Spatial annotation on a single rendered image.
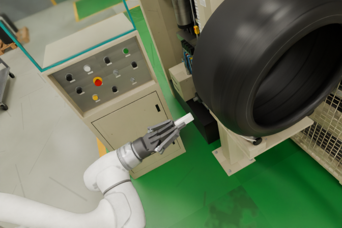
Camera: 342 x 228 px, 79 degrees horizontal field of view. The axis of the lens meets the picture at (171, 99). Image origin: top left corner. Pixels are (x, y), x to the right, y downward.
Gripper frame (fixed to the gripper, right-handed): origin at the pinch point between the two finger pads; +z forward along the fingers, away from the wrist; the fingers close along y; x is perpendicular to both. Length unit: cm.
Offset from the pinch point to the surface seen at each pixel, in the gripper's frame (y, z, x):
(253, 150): -9.2, 19.1, 32.3
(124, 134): 60, -41, 49
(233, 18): 2.7, 28.7, -24.4
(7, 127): 242, -221, 85
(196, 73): 8.8, 13.2, -8.7
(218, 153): 42, 12, 116
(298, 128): -8, 45, 41
